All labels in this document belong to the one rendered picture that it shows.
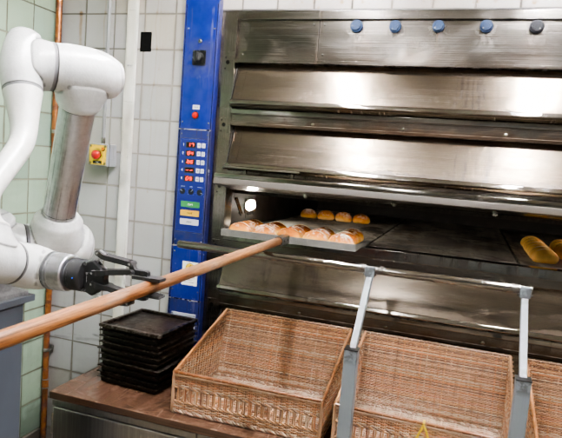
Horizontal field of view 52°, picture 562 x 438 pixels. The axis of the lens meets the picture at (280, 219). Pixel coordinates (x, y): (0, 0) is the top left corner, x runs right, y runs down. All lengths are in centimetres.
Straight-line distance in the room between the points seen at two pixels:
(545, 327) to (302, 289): 92
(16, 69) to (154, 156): 110
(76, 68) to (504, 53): 148
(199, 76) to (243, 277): 87
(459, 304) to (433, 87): 83
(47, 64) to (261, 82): 104
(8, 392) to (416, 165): 162
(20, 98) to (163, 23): 118
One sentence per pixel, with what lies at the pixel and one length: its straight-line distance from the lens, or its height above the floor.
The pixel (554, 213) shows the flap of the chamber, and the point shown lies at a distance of 213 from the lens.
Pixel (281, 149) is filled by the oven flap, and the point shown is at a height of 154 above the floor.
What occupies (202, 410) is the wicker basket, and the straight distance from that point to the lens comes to 219.
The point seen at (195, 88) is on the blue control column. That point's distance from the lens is 252.
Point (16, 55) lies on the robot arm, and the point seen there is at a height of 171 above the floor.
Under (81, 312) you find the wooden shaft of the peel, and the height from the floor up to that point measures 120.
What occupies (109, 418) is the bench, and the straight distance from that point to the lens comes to 228.
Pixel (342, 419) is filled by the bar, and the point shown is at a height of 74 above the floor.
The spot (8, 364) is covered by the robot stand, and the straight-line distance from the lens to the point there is 206.
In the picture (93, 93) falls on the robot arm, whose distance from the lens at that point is 172.
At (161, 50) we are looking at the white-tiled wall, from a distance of 266.
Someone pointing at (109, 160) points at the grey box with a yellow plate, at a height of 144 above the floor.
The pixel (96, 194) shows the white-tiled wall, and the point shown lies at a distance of 280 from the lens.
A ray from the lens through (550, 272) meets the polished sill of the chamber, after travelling 231.
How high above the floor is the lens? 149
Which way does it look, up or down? 6 degrees down
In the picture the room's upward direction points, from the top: 4 degrees clockwise
